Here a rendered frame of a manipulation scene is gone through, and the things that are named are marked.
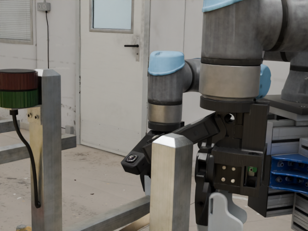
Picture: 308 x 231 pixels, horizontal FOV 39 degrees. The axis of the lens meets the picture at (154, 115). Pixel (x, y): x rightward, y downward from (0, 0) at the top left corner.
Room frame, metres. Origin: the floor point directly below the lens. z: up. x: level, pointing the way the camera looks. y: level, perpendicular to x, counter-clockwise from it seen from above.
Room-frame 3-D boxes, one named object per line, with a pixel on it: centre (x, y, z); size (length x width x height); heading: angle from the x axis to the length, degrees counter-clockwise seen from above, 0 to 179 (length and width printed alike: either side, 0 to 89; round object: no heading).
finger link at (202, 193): (0.54, -0.07, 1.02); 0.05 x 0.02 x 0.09; 161
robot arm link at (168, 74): (0.94, -0.03, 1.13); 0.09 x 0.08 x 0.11; 141
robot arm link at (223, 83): (0.55, -0.09, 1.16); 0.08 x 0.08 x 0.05
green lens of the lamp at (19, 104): (0.62, 0.20, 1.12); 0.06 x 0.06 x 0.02
